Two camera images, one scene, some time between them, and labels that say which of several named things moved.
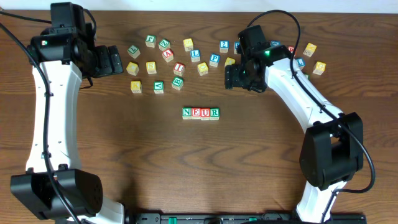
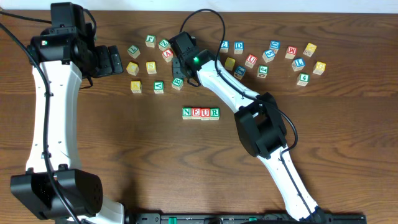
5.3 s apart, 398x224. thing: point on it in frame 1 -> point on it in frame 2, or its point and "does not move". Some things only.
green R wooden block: [214, 114] does not move
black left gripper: [109, 60] does not move
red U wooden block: [204, 114] does not move
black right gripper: [232, 76] -> [178, 66]
